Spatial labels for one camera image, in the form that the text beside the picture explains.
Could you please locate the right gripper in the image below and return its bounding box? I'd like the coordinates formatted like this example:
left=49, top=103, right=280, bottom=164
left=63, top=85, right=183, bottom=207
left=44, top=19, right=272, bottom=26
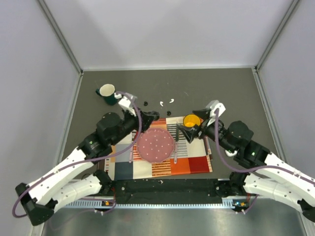
left=178, top=109, right=235, bottom=152

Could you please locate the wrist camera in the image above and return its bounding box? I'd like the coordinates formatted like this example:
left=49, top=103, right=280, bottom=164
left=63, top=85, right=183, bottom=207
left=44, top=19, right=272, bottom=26
left=206, top=100, right=226, bottom=118
left=118, top=96, right=137, bottom=117

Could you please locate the dark green mug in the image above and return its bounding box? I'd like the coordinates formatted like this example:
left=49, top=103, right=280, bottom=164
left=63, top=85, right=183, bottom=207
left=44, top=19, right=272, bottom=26
left=95, top=84, right=118, bottom=106

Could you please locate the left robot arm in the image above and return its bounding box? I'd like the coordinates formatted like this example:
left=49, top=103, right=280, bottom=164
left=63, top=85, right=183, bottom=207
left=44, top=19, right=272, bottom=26
left=15, top=111, right=159, bottom=226

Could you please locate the colourful patchwork placemat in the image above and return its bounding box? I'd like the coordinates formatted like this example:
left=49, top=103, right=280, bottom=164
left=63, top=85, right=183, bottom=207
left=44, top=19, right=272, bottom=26
left=103, top=115, right=213, bottom=180

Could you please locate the white earbud case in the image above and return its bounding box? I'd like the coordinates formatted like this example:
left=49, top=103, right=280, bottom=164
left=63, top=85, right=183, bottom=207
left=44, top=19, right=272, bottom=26
left=224, top=150, right=237, bottom=157

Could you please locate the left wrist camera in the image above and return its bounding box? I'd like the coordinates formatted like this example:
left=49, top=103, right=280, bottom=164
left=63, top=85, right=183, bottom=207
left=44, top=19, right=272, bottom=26
left=118, top=96, right=137, bottom=117

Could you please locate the grey cable duct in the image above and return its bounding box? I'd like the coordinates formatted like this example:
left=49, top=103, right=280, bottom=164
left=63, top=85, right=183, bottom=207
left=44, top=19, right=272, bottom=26
left=64, top=198, right=249, bottom=209

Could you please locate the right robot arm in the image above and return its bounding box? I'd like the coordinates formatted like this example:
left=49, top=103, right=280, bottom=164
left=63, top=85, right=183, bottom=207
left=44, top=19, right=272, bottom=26
left=178, top=109, right=315, bottom=222

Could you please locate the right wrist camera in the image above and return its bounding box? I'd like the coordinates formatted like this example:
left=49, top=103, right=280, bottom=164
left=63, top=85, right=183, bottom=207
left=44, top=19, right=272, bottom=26
left=206, top=100, right=226, bottom=118

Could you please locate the pink dotted plate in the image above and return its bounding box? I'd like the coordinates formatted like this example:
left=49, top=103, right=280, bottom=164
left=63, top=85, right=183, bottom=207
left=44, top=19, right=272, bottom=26
left=136, top=128, right=175, bottom=163

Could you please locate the yellow enamel mug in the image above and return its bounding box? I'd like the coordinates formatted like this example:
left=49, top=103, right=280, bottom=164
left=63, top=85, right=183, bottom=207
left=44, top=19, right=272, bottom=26
left=183, top=114, right=201, bottom=127

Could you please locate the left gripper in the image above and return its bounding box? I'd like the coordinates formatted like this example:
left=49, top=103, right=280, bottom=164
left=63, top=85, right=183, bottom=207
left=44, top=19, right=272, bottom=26
left=110, top=107, right=156, bottom=146

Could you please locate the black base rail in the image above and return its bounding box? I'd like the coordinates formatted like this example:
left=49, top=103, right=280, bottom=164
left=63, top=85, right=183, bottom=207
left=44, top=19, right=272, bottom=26
left=113, top=179, right=235, bottom=204

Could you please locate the black knife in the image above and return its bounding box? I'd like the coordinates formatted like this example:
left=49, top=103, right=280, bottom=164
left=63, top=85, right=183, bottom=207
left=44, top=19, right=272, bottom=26
left=175, top=123, right=179, bottom=143

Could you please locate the pink handled fork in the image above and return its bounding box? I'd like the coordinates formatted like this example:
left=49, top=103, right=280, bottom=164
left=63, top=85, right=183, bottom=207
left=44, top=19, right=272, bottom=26
left=128, top=145, right=134, bottom=163

